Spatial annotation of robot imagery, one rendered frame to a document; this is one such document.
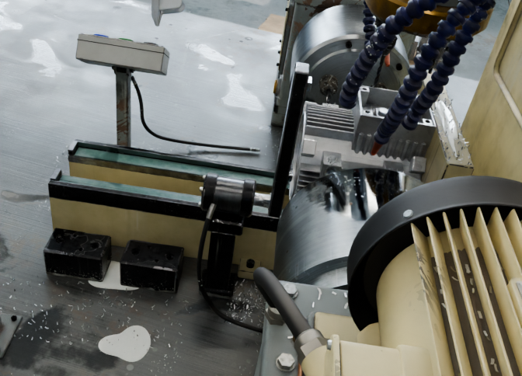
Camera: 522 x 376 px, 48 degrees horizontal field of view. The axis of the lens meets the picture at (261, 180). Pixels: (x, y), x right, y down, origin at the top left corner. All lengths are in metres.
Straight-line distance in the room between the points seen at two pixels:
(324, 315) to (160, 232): 0.57
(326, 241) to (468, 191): 0.29
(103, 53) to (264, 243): 0.48
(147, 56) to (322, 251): 0.64
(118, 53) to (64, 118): 0.34
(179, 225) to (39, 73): 0.76
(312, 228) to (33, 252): 0.59
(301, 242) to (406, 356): 0.36
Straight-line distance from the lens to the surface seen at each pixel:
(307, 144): 0.93
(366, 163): 0.96
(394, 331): 0.41
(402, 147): 0.97
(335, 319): 0.56
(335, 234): 0.69
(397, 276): 0.43
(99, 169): 1.16
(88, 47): 1.22
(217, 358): 0.97
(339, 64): 1.17
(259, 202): 0.91
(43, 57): 1.77
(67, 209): 1.10
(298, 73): 0.78
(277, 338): 0.55
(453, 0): 0.85
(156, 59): 1.18
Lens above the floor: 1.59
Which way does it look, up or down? 37 degrees down
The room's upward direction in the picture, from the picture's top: 10 degrees clockwise
